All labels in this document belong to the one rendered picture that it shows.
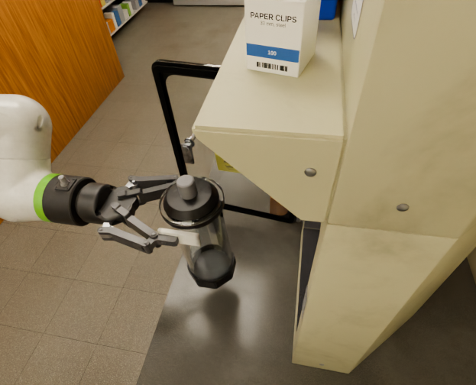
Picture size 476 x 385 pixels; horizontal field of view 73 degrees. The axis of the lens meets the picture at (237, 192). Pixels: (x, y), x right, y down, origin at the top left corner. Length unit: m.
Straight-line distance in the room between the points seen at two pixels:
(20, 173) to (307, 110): 0.54
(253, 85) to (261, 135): 0.07
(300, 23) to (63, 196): 0.48
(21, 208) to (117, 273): 1.40
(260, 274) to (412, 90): 0.65
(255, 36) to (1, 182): 0.53
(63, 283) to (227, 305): 1.50
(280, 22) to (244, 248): 0.64
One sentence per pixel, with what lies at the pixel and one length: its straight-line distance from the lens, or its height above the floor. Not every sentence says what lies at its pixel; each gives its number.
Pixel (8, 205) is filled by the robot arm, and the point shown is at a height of 1.24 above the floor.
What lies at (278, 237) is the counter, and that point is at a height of 0.94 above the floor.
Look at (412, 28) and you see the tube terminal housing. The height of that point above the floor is 1.58.
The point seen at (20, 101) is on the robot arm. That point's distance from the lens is 0.69.
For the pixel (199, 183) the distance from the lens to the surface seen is 0.53.
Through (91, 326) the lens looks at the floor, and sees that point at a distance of 1.95.
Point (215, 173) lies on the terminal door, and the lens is 0.77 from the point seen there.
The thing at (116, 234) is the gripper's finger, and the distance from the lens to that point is 0.56.
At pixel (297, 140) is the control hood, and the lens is 0.24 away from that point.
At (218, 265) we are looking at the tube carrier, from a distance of 0.63.
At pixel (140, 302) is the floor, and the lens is 1.90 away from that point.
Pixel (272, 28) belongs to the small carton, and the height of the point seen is 1.55.
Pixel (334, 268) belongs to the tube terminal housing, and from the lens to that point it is 0.37.
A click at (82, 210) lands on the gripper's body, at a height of 1.24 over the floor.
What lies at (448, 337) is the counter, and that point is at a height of 0.94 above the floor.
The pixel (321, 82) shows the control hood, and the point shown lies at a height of 1.51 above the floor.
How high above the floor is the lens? 1.65
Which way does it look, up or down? 48 degrees down
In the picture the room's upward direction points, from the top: 5 degrees counter-clockwise
